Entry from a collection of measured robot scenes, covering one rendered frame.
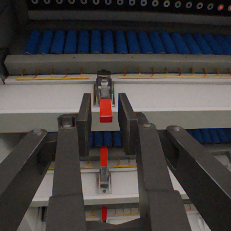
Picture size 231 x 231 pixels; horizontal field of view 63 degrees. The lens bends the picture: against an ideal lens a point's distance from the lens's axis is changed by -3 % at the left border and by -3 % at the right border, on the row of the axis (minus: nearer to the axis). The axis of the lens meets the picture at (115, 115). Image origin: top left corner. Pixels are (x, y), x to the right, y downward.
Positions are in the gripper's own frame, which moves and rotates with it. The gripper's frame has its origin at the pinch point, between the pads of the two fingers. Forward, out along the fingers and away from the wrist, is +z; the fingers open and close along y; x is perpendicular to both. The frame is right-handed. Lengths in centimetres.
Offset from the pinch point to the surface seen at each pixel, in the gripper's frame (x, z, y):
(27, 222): -28.9, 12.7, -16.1
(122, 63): 3.4, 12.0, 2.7
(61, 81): 1.0, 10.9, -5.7
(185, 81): 1.0, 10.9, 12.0
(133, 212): -36.7, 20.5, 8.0
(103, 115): 0.0, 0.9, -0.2
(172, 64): 3.2, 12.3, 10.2
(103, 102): 0.4, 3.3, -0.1
